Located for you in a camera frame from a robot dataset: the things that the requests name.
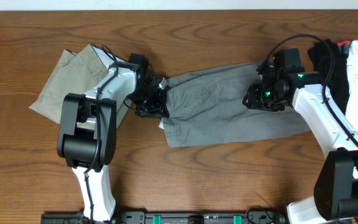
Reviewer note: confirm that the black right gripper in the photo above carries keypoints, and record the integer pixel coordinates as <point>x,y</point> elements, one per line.
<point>254,101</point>

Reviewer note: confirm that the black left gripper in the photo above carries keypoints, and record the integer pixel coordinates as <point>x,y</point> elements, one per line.
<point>153,101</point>

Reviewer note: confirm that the grey shorts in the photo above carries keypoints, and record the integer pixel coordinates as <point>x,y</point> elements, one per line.
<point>205,107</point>

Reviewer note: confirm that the khaki shorts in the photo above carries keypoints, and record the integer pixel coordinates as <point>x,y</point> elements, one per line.
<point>83,73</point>

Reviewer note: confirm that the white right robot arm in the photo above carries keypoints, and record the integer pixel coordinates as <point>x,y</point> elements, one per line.
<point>335,194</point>

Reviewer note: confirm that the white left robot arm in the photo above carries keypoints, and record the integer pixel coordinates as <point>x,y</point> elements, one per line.
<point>87,135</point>

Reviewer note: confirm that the red black garment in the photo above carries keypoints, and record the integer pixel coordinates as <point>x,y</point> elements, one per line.
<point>344,47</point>

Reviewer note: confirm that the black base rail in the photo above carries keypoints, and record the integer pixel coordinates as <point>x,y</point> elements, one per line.
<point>257,216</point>

